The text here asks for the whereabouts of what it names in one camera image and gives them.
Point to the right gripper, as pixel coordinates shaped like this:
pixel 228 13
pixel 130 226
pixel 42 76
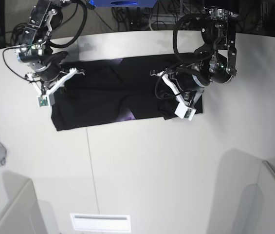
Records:
pixel 48 75

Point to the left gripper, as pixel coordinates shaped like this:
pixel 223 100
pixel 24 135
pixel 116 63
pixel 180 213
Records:
pixel 182 83

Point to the black T-shirt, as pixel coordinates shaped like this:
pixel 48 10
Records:
pixel 114 90

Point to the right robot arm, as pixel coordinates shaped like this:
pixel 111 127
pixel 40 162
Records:
pixel 36 49

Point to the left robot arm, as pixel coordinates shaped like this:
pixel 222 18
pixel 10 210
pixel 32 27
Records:
pixel 214 61

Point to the blue box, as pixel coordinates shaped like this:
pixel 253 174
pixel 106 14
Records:
pixel 123 3

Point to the white partition left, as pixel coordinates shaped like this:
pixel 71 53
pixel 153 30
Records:
pixel 21 212

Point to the white partition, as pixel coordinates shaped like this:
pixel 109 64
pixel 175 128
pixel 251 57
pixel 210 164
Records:
pixel 256 210
pixel 21 212

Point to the white partition right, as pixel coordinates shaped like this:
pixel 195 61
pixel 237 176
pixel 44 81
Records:
pixel 256 210

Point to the white label plate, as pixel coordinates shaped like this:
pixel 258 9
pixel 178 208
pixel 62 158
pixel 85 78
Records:
pixel 101 223

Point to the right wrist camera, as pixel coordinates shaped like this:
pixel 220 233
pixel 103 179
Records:
pixel 46 100

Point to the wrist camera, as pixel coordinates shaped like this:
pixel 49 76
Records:
pixel 185 112
pixel 46 100

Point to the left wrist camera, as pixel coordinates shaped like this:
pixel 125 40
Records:
pixel 185 112

